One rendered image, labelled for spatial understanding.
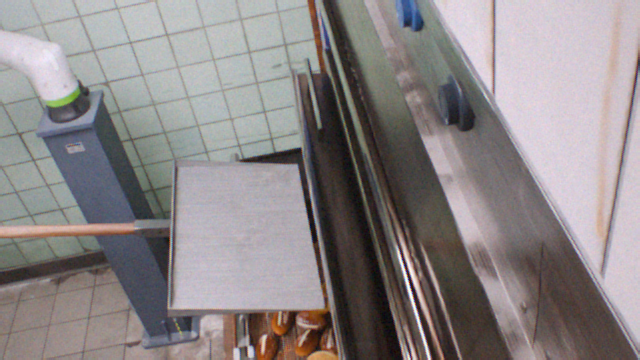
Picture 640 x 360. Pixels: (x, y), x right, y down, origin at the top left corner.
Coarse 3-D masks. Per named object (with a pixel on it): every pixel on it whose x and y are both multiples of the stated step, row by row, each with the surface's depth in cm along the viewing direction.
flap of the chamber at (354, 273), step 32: (320, 96) 172; (320, 160) 151; (352, 192) 143; (352, 224) 135; (352, 256) 128; (352, 288) 122; (384, 288) 122; (352, 320) 116; (384, 320) 116; (384, 352) 111
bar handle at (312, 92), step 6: (306, 60) 175; (306, 66) 173; (312, 72) 171; (312, 78) 168; (312, 84) 166; (312, 90) 164; (312, 96) 162; (318, 102) 160; (318, 108) 158; (318, 114) 156; (318, 120) 154; (318, 126) 152; (324, 126) 152; (318, 132) 155; (318, 138) 156
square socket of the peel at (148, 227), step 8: (136, 224) 165; (144, 224) 166; (152, 224) 166; (160, 224) 166; (168, 224) 167; (136, 232) 165; (144, 232) 165; (152, 232) 166; (160, 232) 166; (168, 232) 167
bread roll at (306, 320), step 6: (306, 312) 215; (312, 312) 214; (300, 318) 214; (306, 318) 213; (312, 318) 212; (318, 318) 213; (300, 324) 214; (306, 324) 212; (312, 324) 212; (318, 324) 212; (324, 324) 213
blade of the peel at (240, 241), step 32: (192, 160) 189; (192, 192) 182; (224, 192) 183; (256, 192) 184; (288, 192) 186; (192, 224) 172; (224, 224) 173; (256, 224) 174; (288, 224) 176; (192, 256) 163; (224, 256) 164; (256, 256) 165; (288, 256) 166; (192, 288) 155; (224, 288) 156; (256, 288) 157; (288, 288) 158; (320, 288) 159
